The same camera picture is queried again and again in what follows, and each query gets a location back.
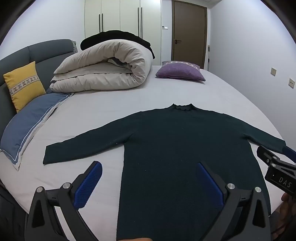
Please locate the dark green sweater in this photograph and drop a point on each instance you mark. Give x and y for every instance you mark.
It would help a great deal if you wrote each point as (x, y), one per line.
(173, 139)

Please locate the wall socket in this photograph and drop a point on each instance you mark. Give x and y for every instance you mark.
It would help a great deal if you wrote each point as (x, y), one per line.
(273, 71)
(291, 83)

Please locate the beige folded duvet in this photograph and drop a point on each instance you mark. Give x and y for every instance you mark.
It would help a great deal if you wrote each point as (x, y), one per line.
(104, 60)

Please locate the purple cushion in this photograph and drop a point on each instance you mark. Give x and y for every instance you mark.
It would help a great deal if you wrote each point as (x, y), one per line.
(180, 70)

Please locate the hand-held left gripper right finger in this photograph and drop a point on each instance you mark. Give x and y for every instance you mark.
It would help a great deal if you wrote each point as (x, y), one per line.
(209, 183)

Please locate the person's right hand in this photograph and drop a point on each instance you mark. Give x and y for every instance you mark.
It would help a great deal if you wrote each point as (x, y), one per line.
(289, 204)

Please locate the bed with white sheet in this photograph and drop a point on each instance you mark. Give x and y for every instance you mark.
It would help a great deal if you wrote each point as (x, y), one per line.
(115, 104)

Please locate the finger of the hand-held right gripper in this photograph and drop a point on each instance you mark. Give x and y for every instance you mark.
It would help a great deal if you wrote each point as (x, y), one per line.
(290, 153)
(266, 154)

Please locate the yellow cushion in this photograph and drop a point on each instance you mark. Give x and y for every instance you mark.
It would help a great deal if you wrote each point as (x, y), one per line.
(23, 85)

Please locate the brown door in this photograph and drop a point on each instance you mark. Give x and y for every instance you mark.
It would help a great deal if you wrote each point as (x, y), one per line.
(189, 27)

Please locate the grey upholstered headboard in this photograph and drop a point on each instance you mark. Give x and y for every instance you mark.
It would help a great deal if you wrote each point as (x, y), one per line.
(20, 58)

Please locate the blue pillow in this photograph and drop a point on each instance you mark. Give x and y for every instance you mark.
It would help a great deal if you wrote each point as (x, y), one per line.
(27, 120)

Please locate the white wardrobe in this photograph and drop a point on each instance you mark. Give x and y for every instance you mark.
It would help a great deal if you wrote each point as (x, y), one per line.
(111, 14)

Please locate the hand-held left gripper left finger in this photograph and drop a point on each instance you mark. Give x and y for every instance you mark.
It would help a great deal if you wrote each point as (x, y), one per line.
(89, 183)

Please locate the black cloth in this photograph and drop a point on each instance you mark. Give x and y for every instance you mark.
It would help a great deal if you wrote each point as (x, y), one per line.
(115, 34)

